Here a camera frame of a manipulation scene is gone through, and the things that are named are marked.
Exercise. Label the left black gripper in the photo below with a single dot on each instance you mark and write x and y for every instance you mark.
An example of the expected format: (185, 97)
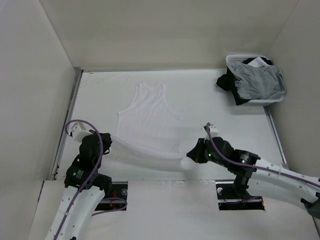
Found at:
(107, 140)

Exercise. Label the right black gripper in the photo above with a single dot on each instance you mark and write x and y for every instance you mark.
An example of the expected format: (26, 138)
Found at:
(196, 153)

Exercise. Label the white tank top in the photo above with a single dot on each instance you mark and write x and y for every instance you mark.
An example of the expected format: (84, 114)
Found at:
(149, 134)

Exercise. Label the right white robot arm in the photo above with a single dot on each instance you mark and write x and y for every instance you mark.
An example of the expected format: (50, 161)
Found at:
(256, 177)

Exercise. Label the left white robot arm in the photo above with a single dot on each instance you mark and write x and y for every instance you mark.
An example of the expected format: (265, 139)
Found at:
(84, 187)

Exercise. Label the black tank top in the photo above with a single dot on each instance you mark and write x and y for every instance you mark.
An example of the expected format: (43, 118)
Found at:
(227, 83)

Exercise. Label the grey tank top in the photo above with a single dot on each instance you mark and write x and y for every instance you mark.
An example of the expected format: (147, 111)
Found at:
(257, 83)

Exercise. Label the white plastic laundry basket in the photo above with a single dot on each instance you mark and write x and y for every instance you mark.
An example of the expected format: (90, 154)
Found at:
(243, 57)

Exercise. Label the white garment in basket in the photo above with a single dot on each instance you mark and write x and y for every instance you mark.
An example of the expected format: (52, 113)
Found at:
(258, 62)

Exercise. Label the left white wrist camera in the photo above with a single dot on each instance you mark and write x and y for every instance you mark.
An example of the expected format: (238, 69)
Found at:
(78, 132)

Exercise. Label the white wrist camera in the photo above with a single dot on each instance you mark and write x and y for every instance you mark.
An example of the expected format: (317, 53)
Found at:
(212, 129)
(78, 132)

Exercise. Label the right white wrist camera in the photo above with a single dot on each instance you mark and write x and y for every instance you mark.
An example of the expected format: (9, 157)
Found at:
(212, 129)

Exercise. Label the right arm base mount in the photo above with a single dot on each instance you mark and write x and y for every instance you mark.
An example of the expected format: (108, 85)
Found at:
(232, 195)

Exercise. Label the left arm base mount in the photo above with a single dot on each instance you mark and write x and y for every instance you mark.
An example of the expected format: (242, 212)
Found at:
(115, 198)

